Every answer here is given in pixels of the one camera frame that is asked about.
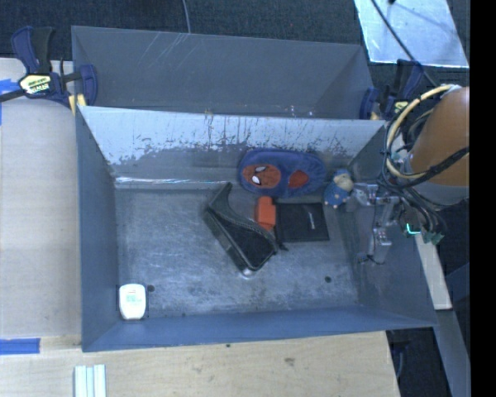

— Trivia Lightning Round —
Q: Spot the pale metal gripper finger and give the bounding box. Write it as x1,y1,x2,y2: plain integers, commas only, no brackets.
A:
346,182,377,213
357,229,393,265

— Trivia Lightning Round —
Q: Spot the small blue toy figure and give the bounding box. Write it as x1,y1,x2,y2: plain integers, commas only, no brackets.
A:
322,168,355,210

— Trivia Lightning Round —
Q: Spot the black flat booklet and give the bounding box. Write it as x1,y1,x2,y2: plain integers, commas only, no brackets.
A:
272,202,331,243

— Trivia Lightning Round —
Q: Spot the blue slipper with red face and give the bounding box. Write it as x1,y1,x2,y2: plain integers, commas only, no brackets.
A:
236,147,327,200

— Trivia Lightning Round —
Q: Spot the orange-red block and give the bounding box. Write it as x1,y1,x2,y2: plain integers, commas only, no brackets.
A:
254,195,279,232

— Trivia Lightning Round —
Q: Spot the grey metal bin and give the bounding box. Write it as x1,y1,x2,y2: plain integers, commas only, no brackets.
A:
70,25,439,353

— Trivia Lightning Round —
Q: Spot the white box with green print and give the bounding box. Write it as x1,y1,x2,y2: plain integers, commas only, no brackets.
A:
118,283,147,321

